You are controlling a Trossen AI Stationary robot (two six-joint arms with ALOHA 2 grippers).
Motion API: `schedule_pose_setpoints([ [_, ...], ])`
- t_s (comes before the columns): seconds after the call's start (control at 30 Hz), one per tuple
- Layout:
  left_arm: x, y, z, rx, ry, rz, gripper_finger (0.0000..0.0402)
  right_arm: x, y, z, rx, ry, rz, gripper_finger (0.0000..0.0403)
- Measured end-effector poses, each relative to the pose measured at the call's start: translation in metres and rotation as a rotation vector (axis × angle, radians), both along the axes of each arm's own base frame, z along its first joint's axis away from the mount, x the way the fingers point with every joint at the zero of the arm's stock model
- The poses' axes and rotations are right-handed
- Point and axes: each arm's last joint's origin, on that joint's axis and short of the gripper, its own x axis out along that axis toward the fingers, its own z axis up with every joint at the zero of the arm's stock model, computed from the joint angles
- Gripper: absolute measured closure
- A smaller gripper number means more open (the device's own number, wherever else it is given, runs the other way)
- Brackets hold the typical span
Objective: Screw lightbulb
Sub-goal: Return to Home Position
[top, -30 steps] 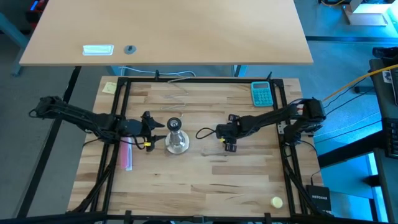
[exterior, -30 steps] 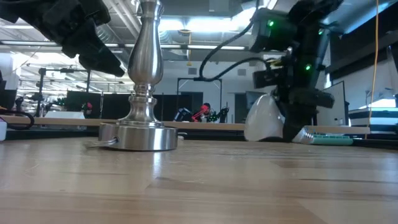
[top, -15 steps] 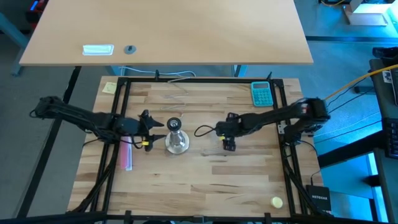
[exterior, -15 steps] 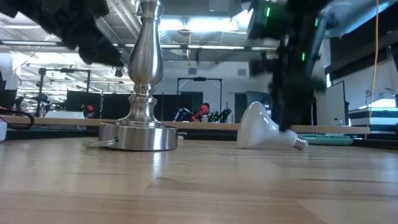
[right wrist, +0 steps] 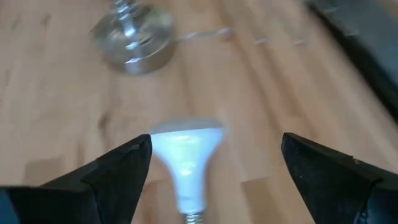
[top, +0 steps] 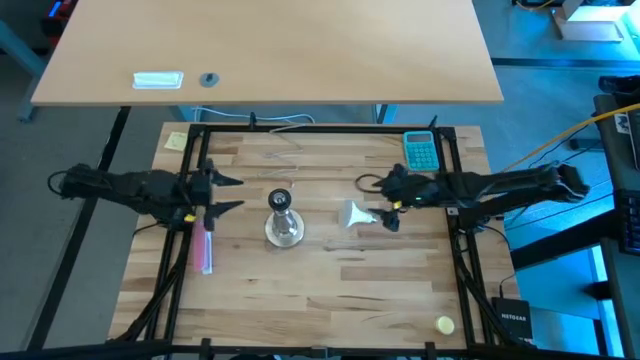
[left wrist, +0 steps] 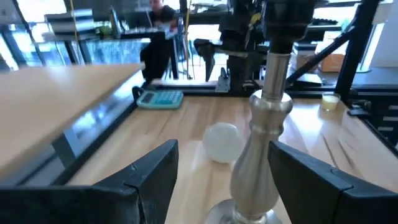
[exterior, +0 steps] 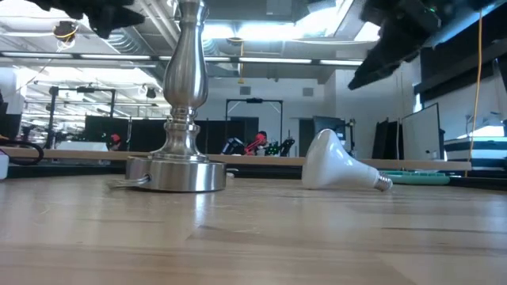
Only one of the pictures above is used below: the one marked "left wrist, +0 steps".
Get person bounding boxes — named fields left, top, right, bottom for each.
left=139, top=0, right=180, bottom=82

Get white flood lightbulb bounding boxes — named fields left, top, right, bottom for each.
left=202, top=122, right=247, bottom=164

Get black and white stacked bins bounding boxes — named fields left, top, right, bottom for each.
left=44, top=8, right=96, bottom=42

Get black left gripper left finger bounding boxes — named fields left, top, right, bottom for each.
left=0, top=139, right=180, bottom=224

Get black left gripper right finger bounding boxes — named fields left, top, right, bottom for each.
left=267, top=139, right=398, bottom=224

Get glass of yellow candle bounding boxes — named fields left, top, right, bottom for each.
left=320, top=91, right=342, bottom=112

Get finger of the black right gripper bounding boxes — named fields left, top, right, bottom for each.
left=203, top=57, right=216, bottom=83

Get brown cardboard box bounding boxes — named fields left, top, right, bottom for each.
left=318, top=52, right=346, bottom=73

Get teal tray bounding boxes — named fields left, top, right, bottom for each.
left=136, top=89, right=185, bottom=110

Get grey metal bracket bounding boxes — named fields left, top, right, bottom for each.
left=215, top=66, right=231, bottom=93

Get long light wooden board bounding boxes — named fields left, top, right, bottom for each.
left=0, top=63, right=146, bottom=185

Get silver metal lamp base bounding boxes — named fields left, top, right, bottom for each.
left=204, top=0, right=317, bottom=224

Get yellow hanging cable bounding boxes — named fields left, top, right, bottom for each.
left=68, top=0, right=82, bottom=65

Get black table frame strut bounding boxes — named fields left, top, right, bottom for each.
left=285, top=0, right=382, bottom=97

